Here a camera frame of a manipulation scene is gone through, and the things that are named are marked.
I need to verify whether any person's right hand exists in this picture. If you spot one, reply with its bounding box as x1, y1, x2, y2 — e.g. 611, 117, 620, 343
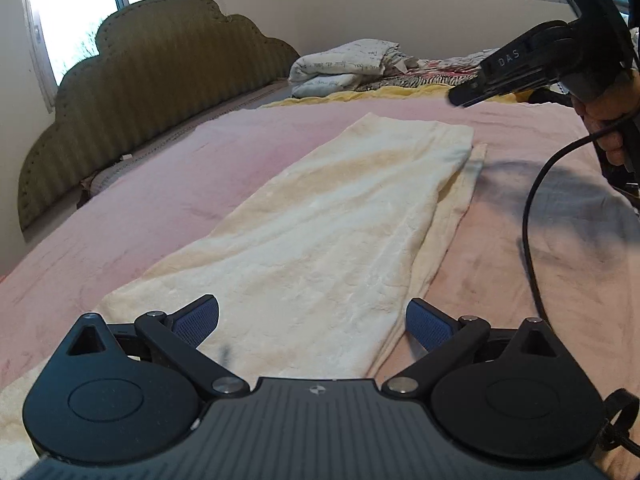
571, 67, 640, 168

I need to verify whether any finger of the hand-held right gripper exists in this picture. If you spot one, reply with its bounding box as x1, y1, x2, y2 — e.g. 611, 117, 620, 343
448, 74, 538, 109

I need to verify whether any olive scalloped padded headboard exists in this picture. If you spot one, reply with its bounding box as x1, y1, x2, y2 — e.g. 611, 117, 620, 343
17, 0, 301, 232

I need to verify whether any light floral cloth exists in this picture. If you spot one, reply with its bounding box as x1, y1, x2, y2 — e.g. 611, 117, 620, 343
404, 49, 502, 74

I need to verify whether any black cable strap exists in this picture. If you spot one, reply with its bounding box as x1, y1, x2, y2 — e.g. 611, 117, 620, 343
601, 388, 640, 463

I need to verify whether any white printed quilt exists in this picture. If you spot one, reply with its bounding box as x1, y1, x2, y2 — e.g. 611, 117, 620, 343
289, 38, 417, 99

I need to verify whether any cream white towel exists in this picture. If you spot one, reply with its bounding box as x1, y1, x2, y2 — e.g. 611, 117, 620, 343
0, 112, 489, 461

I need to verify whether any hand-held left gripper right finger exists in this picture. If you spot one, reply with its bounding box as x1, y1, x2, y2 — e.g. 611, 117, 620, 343
382, 298, 581, 401

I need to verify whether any large white-framed window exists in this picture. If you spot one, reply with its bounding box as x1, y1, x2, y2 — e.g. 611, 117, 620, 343
20, 0, 210, 113

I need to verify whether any pink floral blanket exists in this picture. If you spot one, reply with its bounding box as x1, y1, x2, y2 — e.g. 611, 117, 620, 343
0, 94, 640, 480

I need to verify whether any yellow blanket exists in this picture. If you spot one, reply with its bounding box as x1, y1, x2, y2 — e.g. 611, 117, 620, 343
256, 83, 523, 109

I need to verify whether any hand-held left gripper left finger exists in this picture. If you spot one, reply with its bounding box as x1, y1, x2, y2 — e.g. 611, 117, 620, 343
50, 294, 250, 401

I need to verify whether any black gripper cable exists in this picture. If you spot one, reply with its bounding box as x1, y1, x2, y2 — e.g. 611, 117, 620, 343
521, 119, 633, 325

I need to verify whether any zebra striped cloth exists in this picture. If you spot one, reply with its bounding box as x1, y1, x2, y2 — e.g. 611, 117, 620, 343
354, 71, 485, 94

